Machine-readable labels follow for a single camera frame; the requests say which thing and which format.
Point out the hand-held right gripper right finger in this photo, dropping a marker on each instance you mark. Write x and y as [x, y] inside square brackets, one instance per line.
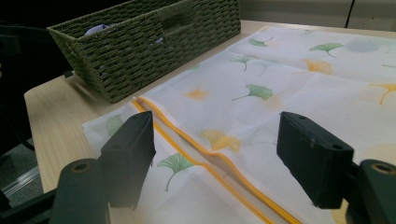
[314, 158]

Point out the green woven basket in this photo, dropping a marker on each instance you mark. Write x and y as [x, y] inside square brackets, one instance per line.
[130, 62]

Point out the purple cloth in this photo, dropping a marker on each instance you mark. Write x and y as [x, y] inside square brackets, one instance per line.
[96, 29]

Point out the white leaf-print laundry bag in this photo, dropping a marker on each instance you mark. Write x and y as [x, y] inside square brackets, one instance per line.
[280, 93]

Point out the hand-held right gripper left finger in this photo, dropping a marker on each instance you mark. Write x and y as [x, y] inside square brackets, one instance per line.
[129, 155]

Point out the metal floor rail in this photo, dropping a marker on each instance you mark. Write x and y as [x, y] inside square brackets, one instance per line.
[21, 182]

